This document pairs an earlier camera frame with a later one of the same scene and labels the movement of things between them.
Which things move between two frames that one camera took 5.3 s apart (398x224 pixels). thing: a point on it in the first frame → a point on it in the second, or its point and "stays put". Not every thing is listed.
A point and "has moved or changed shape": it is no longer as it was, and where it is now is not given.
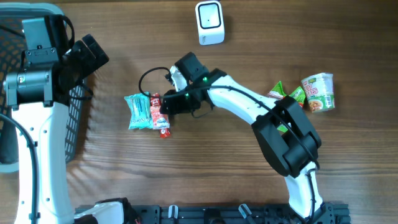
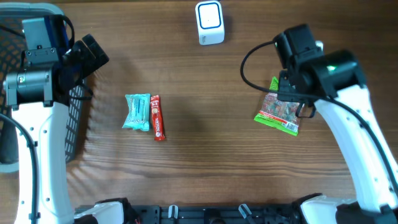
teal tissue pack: x=140 y=114 has moved or changed shape
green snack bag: x=277 y=92 has moved or changed shape
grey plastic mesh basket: x=12 y=16 stays put
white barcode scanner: x=209 y=17 stays put
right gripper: x=166 y=104 → x=288 y=88
